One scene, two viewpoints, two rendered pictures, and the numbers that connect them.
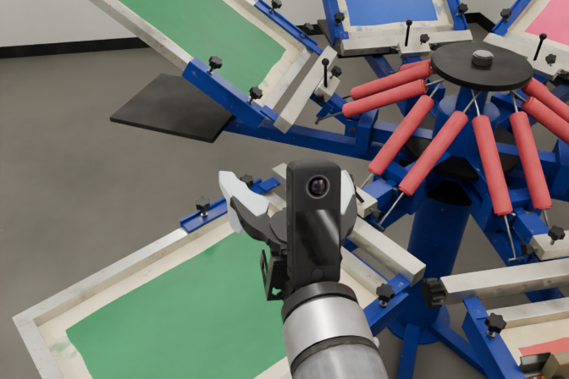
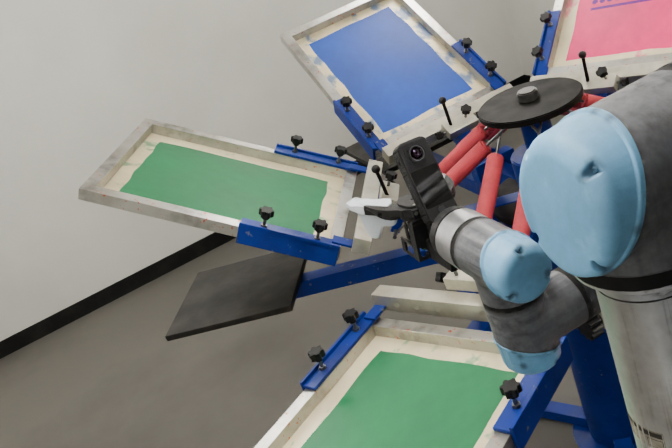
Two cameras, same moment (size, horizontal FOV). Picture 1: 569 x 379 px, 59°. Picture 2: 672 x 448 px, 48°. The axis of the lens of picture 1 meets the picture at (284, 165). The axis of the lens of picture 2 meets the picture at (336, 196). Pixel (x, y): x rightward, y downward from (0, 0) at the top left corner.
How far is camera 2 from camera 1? 62 cm
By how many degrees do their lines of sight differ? 16
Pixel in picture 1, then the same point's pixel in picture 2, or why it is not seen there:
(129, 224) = not seen: outside the picture
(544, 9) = (575, 31)
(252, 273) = (401, 397)
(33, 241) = not seen: outside the picture
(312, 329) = (451, 225)
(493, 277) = not seen: hidden behind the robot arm
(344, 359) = (476, 224)
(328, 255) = (443, 194)
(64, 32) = (37, 308)
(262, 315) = (430, 427)
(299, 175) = (402, 150)
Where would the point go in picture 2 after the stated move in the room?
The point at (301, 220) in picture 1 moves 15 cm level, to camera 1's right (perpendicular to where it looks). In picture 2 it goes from (416, 177) to (519, 133)
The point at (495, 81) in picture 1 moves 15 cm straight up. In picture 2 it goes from (549, 108) to (536, 58)
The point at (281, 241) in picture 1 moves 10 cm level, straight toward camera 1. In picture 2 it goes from (410, 208) to (435, 235)
